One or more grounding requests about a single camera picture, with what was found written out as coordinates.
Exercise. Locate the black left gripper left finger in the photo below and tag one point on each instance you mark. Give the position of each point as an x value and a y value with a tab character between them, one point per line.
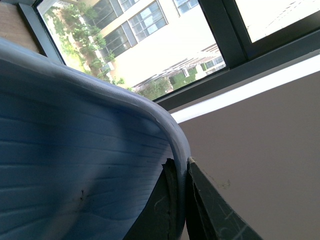
158	219

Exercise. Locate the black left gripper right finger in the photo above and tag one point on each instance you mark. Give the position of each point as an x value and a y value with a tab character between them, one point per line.
208	215

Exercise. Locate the light blue slide sandal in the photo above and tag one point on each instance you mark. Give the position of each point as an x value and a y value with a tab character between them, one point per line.
79	157

